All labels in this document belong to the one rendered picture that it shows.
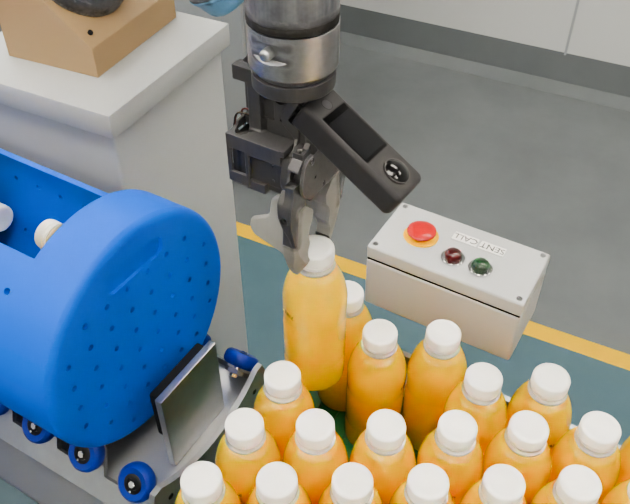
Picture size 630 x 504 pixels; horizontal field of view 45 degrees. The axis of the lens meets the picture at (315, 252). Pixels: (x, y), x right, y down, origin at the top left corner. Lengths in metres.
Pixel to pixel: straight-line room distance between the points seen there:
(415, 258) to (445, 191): 1.92
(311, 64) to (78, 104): 0.59
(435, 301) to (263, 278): 1.55
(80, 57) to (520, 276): 0.70
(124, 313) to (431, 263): 0.36
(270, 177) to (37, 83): 0.60
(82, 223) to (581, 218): 2.25
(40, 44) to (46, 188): 0.25
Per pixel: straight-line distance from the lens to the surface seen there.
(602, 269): 2.65
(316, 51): 0.60
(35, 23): 1.23
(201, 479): 0.74
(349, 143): 0.63
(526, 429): 0.79
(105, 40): 1.20
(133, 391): 0.89
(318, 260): 0.74
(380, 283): 0.96
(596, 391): 2.29
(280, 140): 0.66
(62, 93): 1.18
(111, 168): 1.19
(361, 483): 0.73
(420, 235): 0.93
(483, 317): 0.92
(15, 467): 1.07
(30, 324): 0.77
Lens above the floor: 1.72
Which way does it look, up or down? 43 degrees down
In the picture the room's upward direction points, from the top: straight up
